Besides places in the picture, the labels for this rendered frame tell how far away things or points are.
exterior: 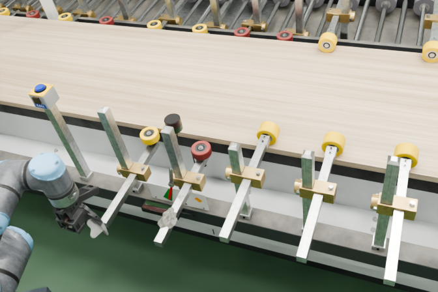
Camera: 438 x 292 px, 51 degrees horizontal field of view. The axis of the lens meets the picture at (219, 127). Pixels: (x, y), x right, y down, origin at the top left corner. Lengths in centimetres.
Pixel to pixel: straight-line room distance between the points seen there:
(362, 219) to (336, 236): 19
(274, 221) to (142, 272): 104
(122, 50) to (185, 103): 60
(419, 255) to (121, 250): 162
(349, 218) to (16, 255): 127
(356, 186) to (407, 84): 51
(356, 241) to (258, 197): 46
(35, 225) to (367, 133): 208
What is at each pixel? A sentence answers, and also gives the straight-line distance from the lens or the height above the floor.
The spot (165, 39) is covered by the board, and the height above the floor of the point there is 90.
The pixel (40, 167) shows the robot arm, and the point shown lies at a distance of 140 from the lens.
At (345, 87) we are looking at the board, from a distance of 204.
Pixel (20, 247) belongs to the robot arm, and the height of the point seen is 82.
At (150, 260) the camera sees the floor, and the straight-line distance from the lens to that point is 266.
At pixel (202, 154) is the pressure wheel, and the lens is 180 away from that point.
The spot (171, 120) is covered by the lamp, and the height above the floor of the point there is 113.
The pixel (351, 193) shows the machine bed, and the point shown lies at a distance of 189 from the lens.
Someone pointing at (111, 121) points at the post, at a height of 111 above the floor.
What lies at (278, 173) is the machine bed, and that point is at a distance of 191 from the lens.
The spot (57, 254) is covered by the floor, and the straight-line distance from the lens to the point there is 289.
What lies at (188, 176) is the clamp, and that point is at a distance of 178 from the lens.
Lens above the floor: 221
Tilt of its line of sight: 44 degrees down
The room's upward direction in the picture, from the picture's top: 11 degrees counter-clockwise
